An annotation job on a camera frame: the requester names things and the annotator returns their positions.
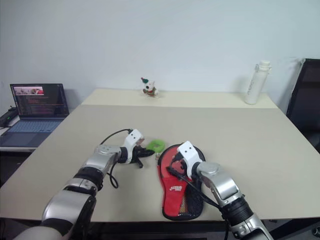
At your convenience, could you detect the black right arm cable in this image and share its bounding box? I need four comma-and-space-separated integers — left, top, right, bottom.
178, 174, 232, 240

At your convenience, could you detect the open blue laptop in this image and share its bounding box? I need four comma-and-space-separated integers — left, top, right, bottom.
0, 83, 71, 149

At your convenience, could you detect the black office chair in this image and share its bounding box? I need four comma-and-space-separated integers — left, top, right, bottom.
285, 58, 320, 149

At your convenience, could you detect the green ring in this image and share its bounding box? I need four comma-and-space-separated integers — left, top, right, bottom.
145, 138, 167, 153

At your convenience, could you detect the red ping pong paddle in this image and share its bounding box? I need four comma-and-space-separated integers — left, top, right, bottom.
159, 145, 201, 186

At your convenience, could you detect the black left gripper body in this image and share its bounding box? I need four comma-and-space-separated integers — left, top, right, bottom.
129, 147, 145, 169

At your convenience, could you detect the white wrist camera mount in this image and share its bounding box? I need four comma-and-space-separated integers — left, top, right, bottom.
122, 128, 146, 164
176, 140, 204, 180

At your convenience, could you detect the white plush dog toy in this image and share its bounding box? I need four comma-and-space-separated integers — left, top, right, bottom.
140, 76, 161, 98

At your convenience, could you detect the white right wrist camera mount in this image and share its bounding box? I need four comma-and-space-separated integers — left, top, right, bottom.
176, 140, 204, 180

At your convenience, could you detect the black red paddle case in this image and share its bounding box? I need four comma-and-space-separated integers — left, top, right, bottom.
155, 143, 207, 222

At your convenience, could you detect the black electronic device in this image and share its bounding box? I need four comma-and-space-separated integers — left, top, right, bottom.
0, 106, 19, 129

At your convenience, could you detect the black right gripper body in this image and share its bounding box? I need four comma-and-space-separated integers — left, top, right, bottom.
172, 159, 189, 179

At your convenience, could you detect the white water bottle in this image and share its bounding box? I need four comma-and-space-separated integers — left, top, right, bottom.
244, 59, 273, 106

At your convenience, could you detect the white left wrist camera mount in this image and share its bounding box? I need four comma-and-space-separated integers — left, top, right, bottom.
122, 128, 146, 164

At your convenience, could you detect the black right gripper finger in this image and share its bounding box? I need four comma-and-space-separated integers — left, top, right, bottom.
166, 165, 180, 177
171, 152, 185, 163

